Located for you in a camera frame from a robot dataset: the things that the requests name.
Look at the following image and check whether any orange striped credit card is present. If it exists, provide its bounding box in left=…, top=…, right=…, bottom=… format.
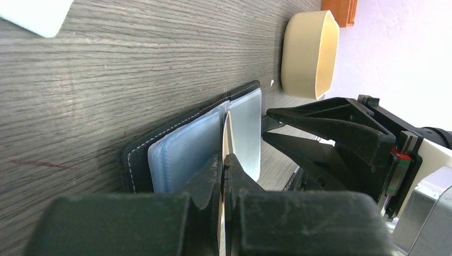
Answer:
left=220, top=110, right=235, bottom=255

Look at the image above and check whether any black leather card holder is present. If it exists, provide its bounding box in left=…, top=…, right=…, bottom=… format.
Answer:
left=120, top=80, right=281, bottom=194

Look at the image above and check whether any beige oval tray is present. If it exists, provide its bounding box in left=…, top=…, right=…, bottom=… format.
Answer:
left=280, top=10, right=340, bottom=100

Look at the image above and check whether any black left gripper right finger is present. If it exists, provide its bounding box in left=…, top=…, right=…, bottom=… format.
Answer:
left=224, top=154, right=396, bottom=255

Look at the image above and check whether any orange compartment organizer box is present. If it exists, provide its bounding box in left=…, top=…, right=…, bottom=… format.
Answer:
left=321, top=0, right=358, bottom=28

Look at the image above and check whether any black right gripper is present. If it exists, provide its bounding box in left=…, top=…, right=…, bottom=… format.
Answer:
left=262, top=94, right=424, bottom=219

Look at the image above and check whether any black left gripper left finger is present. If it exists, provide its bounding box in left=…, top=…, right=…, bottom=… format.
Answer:
left=24, top=152, right=223, bottom=255

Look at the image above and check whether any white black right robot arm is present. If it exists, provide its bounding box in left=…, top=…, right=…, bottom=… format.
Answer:
left=262, top=95, right=451, bottom=218

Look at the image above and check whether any green cartoon print cloth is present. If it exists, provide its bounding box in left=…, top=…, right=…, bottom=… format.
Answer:
left=1, top=0, right=74, bottom=38

